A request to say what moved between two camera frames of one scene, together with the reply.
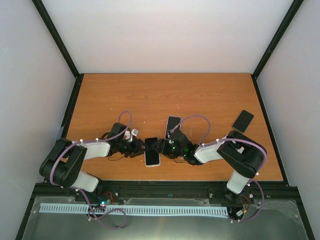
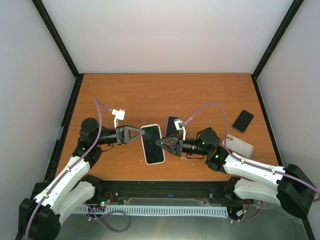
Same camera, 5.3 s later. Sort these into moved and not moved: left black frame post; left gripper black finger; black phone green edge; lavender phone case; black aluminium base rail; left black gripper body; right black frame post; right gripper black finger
Moved: left black gripper body; left gripper black finger; right gripper black finger
Not moved: black phone green edge; black aluminium base rail; right black frame post; lavender phone case; left black frame post
